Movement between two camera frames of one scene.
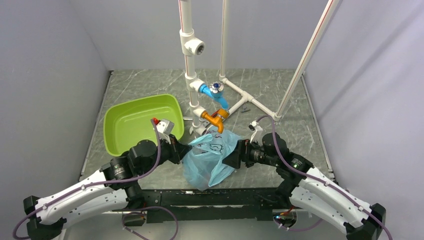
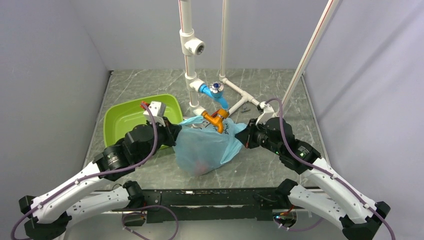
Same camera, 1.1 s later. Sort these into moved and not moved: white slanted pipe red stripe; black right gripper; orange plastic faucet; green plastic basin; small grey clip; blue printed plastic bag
Moved: black right gripper; blue printed plastic bag
Not moved: green plastic basin; orange plastic faucet; white slanted pipe red stripe; small grey clip
